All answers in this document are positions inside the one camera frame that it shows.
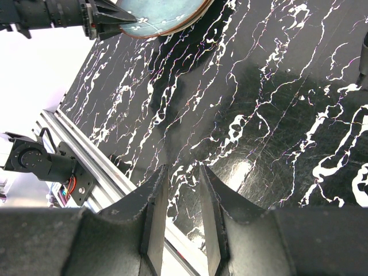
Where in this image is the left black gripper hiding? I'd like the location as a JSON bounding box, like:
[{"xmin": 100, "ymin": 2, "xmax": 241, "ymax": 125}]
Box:
[{"xmin": 1, "ymin": 0, "xmax": 137, "ymax": 40}]

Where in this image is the black wire dish rack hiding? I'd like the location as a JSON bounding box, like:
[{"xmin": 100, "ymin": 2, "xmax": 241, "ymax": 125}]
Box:
[{"xmin": 356, "ymin": 32, "xmax": 368, "ymax": 86}]

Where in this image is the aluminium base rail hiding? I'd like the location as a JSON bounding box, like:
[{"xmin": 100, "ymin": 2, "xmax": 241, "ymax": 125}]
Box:
[{"xmin": 33, "ymin": 110, "xmax": 208, "ymax": 275}]

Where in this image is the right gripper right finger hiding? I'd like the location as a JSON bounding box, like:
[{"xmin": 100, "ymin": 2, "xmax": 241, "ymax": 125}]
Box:
[{"xmin": 200, "ymin": 166, "xmax": 367, "ymax": 275}]

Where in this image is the blue glazed plate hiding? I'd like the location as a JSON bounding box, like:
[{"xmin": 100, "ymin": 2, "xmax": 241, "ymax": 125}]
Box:
[{"xmin": 117, "ymin": 0, "xmax": 213, "ymax": 39}]

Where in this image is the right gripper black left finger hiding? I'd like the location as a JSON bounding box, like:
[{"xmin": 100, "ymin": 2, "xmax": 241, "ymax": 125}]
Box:
[{"xmin": 1, "ymin": 165, "xmax": 168, "ymax": 275}]

